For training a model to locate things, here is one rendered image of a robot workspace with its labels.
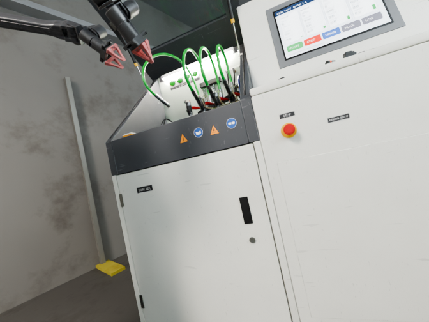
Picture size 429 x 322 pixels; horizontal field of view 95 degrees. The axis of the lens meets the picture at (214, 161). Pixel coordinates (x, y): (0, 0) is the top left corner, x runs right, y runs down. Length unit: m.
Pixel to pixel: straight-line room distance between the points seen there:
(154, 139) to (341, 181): 0.71
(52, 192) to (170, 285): 1.62
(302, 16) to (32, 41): 2.40
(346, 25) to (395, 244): 0.86
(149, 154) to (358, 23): 1.04
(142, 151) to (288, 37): 0.85
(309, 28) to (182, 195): 0.93
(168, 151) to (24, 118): 1.79
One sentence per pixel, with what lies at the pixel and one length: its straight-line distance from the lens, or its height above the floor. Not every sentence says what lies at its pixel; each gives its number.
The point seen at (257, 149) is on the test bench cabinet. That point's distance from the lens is 0.72.
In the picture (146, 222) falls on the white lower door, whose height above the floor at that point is 0.55.
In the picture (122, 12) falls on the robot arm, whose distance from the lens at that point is 0.92.
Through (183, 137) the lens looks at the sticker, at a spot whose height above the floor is 0.88.
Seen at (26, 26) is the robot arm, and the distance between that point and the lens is 1.31.
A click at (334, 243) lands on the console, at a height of 0.41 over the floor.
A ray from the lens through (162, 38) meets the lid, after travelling 1.49.
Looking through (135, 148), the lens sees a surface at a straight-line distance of 0.95.
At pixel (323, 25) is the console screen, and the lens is 1.16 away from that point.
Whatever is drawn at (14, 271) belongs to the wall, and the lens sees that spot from 2.36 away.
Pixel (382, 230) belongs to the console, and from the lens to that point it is 0.81.
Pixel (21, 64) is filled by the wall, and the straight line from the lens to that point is 2.66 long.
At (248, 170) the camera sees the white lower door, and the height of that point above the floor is 0.69.
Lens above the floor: 0.73
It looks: 2 degrees up
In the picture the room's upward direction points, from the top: 12 degrees counter-clockwise
